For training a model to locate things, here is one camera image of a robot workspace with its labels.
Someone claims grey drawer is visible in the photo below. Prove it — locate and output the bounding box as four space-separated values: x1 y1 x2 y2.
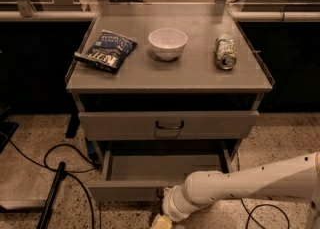
79 111 259 141
88 149 232 202

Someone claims green soda can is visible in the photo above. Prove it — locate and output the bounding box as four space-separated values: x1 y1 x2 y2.
216 34 237 70

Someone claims white horizontal rail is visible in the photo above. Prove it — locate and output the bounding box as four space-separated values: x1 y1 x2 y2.
0 11 320 23

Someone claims black cable left floor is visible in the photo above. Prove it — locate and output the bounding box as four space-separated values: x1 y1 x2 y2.
0 132 104 229

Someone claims black cable floor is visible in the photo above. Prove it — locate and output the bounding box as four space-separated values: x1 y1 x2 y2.
237 159 291 229
0 132 104 229

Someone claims blue chip bag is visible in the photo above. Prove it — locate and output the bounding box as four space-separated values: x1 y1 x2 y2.
73 30 138 74

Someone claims grey top drawer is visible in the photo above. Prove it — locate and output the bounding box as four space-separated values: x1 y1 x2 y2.
79 111 259 141

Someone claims black cable right floor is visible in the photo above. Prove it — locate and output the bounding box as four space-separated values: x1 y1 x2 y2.
237 159 291 229

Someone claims white bowl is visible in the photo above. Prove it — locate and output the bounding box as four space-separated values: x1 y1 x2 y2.
148 28 188 61

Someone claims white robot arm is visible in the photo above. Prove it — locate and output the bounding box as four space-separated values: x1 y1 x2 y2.
150 152 320 229

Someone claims grey drawer cabinet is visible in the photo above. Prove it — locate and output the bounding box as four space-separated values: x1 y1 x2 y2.
65 2 275 161

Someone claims black floor bar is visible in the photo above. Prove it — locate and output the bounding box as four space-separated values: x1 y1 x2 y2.
36 162 66 229

